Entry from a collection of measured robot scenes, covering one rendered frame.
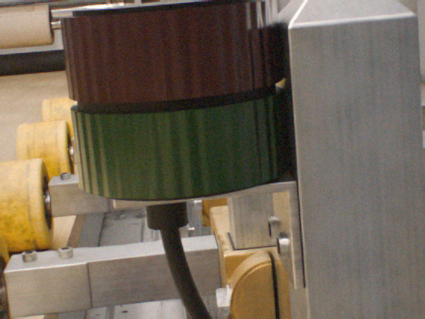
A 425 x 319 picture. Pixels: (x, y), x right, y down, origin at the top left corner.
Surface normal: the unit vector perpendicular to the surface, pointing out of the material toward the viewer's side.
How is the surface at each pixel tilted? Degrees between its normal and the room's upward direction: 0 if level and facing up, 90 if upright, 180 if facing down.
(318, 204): 90
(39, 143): 57
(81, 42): 90
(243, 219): 90
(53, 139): 52
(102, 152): 90
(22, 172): 36
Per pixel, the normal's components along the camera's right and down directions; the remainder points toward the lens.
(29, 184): 0.00, -0.45
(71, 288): 0.07, 0.18
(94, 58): -0.65, 0.19
